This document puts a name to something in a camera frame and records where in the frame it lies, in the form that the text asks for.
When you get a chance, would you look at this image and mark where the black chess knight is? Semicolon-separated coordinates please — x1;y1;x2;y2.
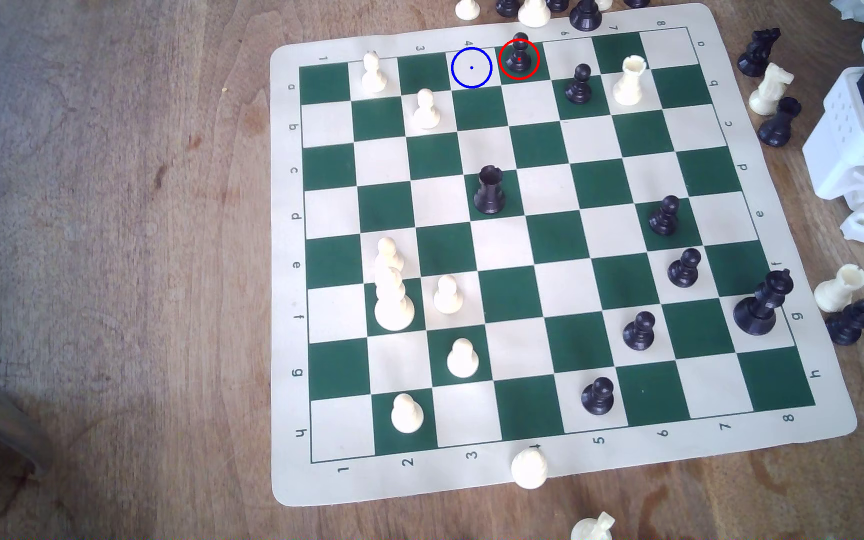
737;27;783;78
825;297;864;347

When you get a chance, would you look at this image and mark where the white chess knight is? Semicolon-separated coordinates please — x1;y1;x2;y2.
570;511;616;540
748;62;795;117

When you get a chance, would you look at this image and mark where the black chess king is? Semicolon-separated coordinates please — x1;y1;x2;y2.
732;268;795;336

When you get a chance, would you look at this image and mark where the black chess rook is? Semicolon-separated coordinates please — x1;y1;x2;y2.
474;165;507;216

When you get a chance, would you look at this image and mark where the black chess queen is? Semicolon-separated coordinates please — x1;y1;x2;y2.
569;0;603;33

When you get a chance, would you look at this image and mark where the white chess king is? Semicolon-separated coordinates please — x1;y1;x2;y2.
373;265;416;333

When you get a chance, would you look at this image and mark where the large white chess piece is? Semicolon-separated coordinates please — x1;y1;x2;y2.
518;0;552;29

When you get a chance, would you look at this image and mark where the green and white chess mat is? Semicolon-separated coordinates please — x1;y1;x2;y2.
269;2;858;508

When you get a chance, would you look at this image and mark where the black chess bishop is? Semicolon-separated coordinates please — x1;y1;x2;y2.
758;96;803;148

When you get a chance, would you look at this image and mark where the white chess rook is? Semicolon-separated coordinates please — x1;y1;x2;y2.
612;54;647;107
813;264;864;314

